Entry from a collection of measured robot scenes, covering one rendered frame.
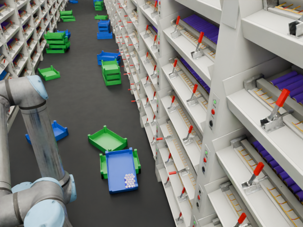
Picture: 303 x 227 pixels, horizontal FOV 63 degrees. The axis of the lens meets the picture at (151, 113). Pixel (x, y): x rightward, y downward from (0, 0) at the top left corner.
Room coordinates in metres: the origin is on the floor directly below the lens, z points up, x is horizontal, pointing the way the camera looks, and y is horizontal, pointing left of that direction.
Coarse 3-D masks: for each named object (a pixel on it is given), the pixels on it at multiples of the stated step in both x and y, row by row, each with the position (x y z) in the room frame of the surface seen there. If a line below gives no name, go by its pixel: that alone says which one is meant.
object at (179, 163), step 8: (160, 120) 1.26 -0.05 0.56; (168, 120) 1.25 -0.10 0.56; (168, 128) 1.21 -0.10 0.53; (168, 144) 1.07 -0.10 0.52; (176, 152) 1.00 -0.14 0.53; (176, 160) 0.94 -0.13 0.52; (184, 176) 0.83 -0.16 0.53; (184, 184) 0.79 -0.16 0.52; (192, 184) 0.77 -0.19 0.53; (192, 192) 0.73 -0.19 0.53; (192, 200) 0.67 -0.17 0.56
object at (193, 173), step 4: (172, 128) 1.17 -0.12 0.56; (176, 136) 1.09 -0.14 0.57; (176, 140) 1.06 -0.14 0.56; (176, 144) 1.04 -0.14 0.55; (180, 144) 1.02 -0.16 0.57; (176, 148) 1.02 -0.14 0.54; (180, 148) 0.99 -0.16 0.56; (184, 152) 0.96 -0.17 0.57; (184, 156) 0.93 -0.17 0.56; (188, 160) 0.90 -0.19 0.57; (188, 164) 0.87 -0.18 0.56; (192, 168) 0.84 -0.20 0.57; (192, 172) 0.82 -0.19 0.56; (196, 176) 0.79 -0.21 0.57; (196, 180) 0.77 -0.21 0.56
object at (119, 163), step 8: (112, 152) 1.40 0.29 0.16; (120, 152) 1.42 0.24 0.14; (128, 152) 1.44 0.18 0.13; (112, 160) 1.37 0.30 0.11; (120, 160) 1.38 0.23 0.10; (128, 160) 1.38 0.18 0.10; (112, 168) 1.32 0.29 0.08; (120, 168) 1.32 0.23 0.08; (128, 168) 1.32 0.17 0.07; (112, 176) 1.26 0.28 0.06; (120, 176) 1.27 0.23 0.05; (112, 184) 1.21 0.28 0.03; (120, 184) 1.21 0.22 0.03; (136, 184) 1.17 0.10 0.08; (112, 192) 1.14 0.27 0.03
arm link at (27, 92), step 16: (16, 80) 0.95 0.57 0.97; (32, 80) 0.96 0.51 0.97; (16, 96) 0.90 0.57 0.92; (32, 96) 0.93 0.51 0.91; (32, 112) 0.91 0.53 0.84; (32, 128) 0.90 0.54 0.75; (48, 128) 0.94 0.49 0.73; (32, 144) 0.90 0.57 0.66; (48, 144) 0.91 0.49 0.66; (48, 160) 0.89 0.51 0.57; (48, 176) 0.87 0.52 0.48; (64, 176) 0.92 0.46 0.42; (64, 192) 0.87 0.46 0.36
